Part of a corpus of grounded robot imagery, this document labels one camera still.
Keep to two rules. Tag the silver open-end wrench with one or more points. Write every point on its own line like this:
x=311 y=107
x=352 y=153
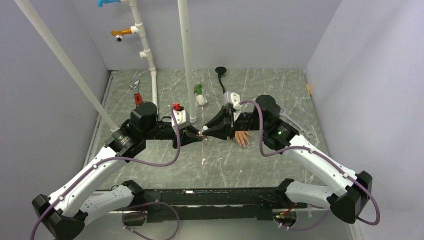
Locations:
x=308 y=134

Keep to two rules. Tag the black flexible hand stand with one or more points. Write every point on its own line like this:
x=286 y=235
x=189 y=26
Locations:
x=221 y=70

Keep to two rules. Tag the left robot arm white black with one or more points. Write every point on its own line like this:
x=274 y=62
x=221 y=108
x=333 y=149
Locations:
x=69 y=209

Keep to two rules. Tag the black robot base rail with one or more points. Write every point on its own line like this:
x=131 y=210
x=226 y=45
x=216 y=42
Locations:
x=159 y=205

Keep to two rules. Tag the green valve white fitting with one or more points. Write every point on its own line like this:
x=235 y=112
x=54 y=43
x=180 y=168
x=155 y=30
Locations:
x=199 y=97

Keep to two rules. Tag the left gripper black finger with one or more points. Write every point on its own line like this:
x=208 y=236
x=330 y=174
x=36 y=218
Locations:
x=186 y=139
x=191 y=131

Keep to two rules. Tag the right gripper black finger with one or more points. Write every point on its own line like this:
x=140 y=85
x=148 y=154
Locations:
x=221 y=120
x=219 y=132

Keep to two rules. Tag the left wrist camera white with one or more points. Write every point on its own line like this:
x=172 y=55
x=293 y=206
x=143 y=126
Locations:
x=181 y=117

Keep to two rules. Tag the white PVC pipe frame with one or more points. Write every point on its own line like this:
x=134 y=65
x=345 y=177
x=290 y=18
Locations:
x=163 y=28

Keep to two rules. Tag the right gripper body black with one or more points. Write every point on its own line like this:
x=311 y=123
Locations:
x=246 y=121

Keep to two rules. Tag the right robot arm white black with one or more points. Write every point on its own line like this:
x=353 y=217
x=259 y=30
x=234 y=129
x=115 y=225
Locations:
x=344 y=192

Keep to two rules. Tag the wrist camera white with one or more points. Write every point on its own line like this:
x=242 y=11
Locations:
x=181 y=117
x=232 y=100

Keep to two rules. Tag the blue tap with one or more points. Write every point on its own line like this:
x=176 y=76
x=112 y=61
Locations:
x=101 y=3

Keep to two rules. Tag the glitter nail polish bottle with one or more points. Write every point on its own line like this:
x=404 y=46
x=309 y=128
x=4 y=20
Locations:
x=201 y=132

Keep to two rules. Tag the mannequin practice hand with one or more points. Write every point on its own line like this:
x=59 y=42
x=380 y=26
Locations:
x=243 y=138

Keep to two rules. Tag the white diagonal pole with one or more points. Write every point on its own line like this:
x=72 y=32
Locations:
x=34 y=18

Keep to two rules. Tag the red handled adjustable wrench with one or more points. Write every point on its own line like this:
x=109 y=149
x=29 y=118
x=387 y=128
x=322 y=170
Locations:
x=137 y=96

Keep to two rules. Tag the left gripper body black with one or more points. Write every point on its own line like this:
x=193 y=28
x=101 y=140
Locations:
x=161 y=132

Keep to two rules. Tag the orange tap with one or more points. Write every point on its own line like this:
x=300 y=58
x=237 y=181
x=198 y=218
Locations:
x=119 y=35

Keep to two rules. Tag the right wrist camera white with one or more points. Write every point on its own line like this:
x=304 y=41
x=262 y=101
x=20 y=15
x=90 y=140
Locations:
x=232 y=100

